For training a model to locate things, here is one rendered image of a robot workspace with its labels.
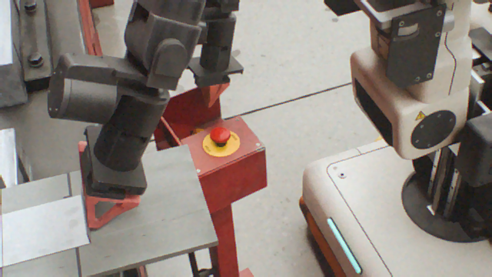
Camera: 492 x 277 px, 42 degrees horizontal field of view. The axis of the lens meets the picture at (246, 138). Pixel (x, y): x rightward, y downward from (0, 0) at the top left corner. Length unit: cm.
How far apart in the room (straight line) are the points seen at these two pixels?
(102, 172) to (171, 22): 20
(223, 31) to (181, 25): 48
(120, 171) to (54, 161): 37
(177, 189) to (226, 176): 36
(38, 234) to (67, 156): 29
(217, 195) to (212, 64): 25
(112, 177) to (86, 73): 14
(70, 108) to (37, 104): 57
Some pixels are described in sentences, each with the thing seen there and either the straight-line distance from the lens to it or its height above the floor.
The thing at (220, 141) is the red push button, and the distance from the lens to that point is 119.
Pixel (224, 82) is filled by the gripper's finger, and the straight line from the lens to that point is 122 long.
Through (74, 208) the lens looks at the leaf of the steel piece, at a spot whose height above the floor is 100.
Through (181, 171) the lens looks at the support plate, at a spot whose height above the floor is 100.
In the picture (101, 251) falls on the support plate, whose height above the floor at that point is 100.
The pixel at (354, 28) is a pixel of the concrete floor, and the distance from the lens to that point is 287.
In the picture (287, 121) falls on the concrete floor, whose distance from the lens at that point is 239.
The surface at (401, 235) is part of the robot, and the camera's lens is 172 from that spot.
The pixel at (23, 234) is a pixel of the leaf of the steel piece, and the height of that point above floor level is 100.
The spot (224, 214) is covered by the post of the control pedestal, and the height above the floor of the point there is 54.
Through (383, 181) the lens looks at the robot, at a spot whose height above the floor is 28.
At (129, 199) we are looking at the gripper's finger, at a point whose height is 106.
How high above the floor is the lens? 164
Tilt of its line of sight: 45 degrees down
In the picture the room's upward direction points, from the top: 5 degrees counter-clockwise
